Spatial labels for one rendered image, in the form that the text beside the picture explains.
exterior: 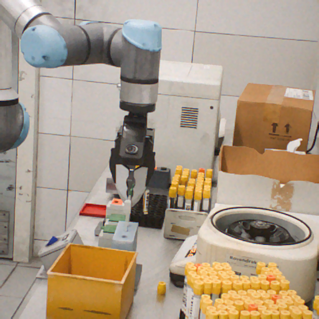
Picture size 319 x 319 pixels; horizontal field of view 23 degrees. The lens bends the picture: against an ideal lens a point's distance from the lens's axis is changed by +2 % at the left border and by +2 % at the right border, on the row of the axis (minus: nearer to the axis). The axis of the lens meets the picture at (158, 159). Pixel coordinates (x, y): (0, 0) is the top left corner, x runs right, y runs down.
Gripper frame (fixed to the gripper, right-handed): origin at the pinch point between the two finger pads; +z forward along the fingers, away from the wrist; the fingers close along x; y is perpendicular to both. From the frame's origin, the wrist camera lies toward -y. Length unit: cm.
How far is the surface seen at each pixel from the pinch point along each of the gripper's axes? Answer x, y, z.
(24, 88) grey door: 66, 185, 21
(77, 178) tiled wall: 42, 190, 61
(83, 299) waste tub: 4.4, -25.1, 9.1
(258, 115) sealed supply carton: -30, 93, 1
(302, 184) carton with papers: -37.1, 26.7, 1.1
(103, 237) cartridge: 5.1, 3.7, 9.9
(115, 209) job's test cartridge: 4.5, 17.3, 8.6
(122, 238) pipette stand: 0.2, -6.9, 5.1
